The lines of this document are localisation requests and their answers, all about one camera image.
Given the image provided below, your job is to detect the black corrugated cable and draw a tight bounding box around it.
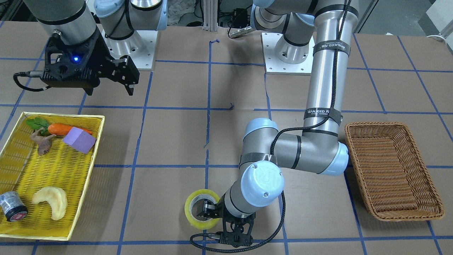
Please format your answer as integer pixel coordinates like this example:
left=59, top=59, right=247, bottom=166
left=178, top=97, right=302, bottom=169
left=190, top=0, right=352, bottom=253

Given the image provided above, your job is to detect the brown wicker basket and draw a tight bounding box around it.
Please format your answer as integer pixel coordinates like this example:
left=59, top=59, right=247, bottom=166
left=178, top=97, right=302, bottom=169
left=344, top=122, right=445, bottom=222

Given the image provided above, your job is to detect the purple foam block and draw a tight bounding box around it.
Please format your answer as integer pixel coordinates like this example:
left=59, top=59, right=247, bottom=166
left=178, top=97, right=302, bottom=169
left=63, top=127, right=96, bottom=154

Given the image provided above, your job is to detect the yellow tape roll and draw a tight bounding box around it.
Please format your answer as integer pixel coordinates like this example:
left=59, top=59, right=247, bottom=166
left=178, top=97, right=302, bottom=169
left=184, top=189, right=220, bottom=230

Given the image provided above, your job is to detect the aluminium frame post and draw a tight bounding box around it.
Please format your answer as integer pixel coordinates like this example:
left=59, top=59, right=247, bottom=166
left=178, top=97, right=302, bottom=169
left=202, top=0, right=219, bottom=33

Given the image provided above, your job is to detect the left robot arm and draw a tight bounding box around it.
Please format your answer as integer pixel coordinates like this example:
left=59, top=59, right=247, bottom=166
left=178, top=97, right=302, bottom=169
left=185, top=0, right=359, bottom=230

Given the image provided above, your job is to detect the yellow woven tray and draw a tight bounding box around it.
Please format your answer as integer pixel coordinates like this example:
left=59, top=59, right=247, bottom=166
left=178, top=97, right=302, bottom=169
left=0, top=112, right=105, bottom=241

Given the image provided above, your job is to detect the orange toy carrot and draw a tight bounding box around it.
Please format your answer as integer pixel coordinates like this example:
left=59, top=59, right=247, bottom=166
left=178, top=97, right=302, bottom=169
left=25, top=117, right=75, bottom=137

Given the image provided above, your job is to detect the small black jar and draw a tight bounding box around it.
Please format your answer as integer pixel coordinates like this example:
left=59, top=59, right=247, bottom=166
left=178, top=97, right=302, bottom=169
left=0, top=191, right=29, bottom=222

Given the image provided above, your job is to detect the pale croissant toy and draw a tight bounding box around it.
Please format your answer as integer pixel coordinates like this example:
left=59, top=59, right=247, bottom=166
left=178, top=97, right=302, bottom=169
left=32, top=187, right=68, bottom=221

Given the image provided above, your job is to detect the brown toy animal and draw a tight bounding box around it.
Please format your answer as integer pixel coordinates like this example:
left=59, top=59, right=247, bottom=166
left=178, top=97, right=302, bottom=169
left=29, top=127, right=57, bottom=155

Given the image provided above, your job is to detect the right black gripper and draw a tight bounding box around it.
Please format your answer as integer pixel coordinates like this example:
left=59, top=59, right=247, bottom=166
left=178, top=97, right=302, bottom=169
left=84, top=35, right=140, bottom=96

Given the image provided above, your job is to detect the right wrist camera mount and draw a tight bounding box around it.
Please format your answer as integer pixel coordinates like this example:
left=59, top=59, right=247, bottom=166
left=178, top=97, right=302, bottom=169
left=40, top=30, right=99, bottom=89

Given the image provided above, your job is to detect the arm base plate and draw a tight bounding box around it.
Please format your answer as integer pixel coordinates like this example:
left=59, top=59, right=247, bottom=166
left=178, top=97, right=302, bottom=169
left=104, top=30, right=160, bottom=70
left=262, top=32, right=315, bottom=75

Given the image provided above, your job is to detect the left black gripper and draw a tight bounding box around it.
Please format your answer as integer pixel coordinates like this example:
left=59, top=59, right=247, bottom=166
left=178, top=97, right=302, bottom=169
left=196, top=197, right=225, bottom=221

